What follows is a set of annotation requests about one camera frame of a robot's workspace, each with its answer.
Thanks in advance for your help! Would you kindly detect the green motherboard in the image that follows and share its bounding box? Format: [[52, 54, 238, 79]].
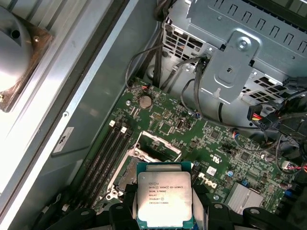
[[79, 76, 307, 230]]

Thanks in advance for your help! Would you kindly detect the black power connector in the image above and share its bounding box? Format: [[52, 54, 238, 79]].
[[247, 104, 285, 131]]

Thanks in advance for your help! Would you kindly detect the thin black wire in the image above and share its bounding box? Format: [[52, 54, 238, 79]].
[[125, 45, 166, 88]]

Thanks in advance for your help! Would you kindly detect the metal socket cover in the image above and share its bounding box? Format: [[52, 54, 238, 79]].
[[133, 130, 183, 162]]

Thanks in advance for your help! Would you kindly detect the black PC case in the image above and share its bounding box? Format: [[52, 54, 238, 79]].
[[0, 0, 307, 230]]

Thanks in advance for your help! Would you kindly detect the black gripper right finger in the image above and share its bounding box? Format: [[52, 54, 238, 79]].
[[191, 183, 268, 230]]

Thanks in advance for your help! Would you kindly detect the silver chipset heatsink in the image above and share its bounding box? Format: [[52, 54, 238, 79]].
[[226, 182, 267, 216]]

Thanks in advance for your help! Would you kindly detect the thick black wire bundle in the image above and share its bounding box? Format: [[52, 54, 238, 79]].
[[153, 0, 168, 88]]

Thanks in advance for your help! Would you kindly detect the round coin battery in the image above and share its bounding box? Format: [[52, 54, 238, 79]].
[[138, 94, 153, 108]]

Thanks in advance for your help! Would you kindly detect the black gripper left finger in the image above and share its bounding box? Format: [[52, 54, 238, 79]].
[[47, 184, 138, 230]]

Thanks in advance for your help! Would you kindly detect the metal disk bay cage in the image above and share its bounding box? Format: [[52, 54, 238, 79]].
[[163, 0, 307, 113]]

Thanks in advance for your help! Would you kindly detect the CPU socket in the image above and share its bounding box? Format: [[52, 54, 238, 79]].
[[105, 143, 144, 203]]

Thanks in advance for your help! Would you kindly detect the silver CPU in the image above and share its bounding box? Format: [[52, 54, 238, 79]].
[[135, 162, 194, 228]]

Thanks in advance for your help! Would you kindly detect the brown square base plate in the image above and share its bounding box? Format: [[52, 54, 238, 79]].
[[0, 23, 55, 113]]

